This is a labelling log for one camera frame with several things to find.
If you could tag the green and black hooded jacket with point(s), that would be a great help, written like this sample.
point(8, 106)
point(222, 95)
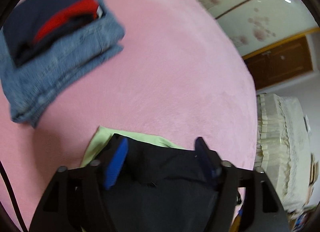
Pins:
point(161, 187)

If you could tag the cream lace covered furniture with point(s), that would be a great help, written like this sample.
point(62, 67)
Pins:
point(283, 148)

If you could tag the folded navy red garment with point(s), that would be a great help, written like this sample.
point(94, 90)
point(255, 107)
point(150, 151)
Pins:
point(34, 25)

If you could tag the folded blue jeans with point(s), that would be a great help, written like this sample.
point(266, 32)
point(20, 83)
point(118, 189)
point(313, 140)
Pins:
point(30, 88)

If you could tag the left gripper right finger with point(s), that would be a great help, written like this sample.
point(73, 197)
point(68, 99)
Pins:
point(209, 161)

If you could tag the pink plush bed blanket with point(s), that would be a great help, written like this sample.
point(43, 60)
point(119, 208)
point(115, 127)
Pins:
point(178, 77)

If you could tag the dark brown wooden door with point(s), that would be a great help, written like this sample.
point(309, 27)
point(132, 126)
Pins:
point(281, 63)

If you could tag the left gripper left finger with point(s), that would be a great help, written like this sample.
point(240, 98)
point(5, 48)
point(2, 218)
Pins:
point(113, 167)

